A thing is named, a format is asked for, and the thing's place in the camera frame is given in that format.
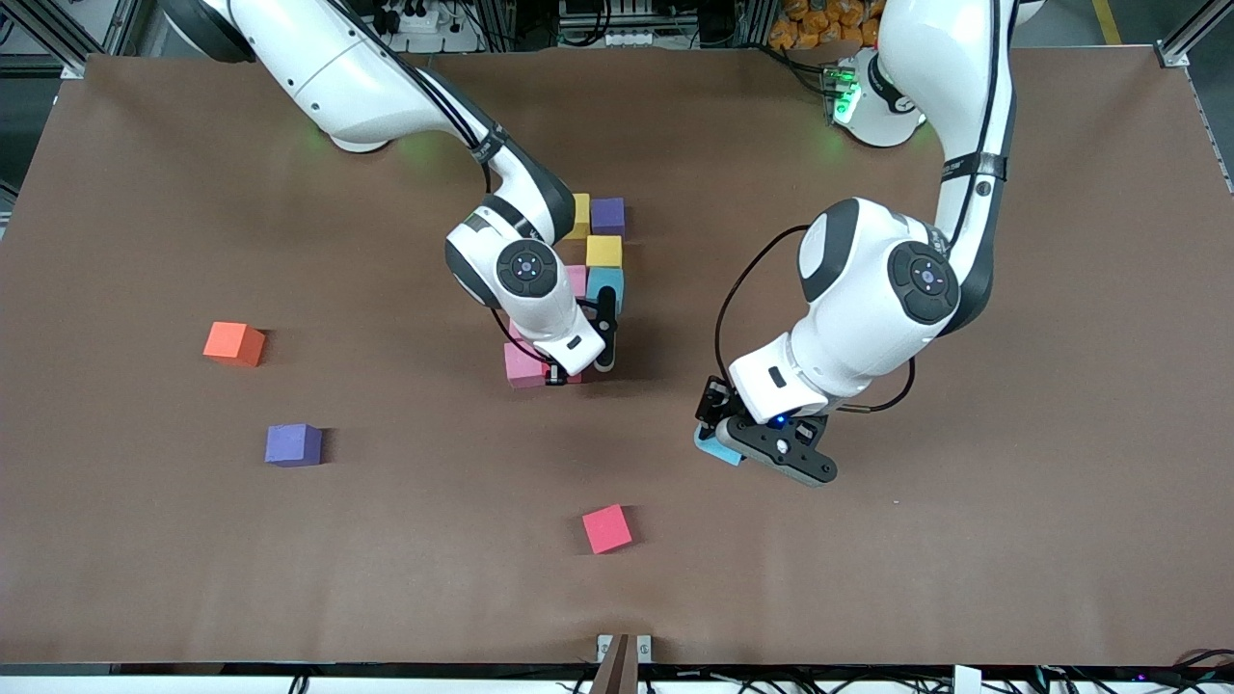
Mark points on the pink foam cube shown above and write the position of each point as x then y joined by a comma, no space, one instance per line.
514,333
523,368
576,280

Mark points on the light blue foam cube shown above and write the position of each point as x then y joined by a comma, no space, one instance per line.
715,447

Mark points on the teal blue foam cube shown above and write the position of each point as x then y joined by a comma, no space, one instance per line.
612,280

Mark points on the yellow foam cube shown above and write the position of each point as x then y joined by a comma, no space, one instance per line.
604,251
582,217

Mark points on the purple foam cube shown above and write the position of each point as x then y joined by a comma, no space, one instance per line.
292,443
607,217

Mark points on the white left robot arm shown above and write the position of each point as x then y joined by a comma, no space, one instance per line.
868,318

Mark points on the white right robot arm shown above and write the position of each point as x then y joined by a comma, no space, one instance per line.
540,308

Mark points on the red foam cube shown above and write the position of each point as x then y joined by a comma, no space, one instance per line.
606,528

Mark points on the brown table cover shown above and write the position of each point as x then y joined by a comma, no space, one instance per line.
964,530

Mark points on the orange foam cube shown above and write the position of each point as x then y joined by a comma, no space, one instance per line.
231,342

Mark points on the metal equipment rack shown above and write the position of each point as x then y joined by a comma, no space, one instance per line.
617,39

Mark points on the white power strip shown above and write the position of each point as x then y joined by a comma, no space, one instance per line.
434,29

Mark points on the white paper tag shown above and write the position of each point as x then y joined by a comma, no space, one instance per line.
967,681

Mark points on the orange fruit net bag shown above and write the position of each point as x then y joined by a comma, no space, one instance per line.
819,24

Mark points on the small metal bracket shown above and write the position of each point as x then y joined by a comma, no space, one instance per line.
644,648

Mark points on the aluminium frame post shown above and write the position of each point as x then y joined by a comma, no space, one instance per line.
615,670

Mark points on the aluminium frame profile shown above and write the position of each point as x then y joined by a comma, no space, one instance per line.
1181,48
72,34

